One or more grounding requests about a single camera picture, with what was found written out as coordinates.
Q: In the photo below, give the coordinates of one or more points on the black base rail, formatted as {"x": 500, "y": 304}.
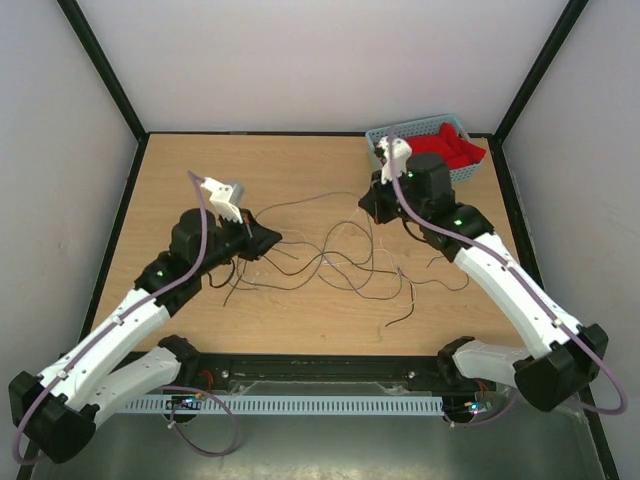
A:
{"x": 418, "y": 373}

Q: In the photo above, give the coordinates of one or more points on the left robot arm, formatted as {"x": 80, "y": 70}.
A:
{"x": 60, "y": 408}

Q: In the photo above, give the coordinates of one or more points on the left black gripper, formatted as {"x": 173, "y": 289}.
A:
{"x": 258, "y": 239}

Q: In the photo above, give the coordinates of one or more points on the blue perforated plastic basket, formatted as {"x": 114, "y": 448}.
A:
{"x": 431, "y": 125}

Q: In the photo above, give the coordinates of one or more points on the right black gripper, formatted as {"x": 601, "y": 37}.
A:
{"x": 373, "y": 201}

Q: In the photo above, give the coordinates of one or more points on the light blue slotted cable duct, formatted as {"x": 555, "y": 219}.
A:
{"x": 288, "y": 405}

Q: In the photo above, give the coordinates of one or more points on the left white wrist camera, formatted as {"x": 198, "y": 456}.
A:
{"x": 225, "y": 198}

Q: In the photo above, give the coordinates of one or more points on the red cloth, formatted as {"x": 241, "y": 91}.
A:
{"x": 455, "y": 151}

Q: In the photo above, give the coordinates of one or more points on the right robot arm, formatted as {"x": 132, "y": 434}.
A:
{"x": 560, "y": 355}

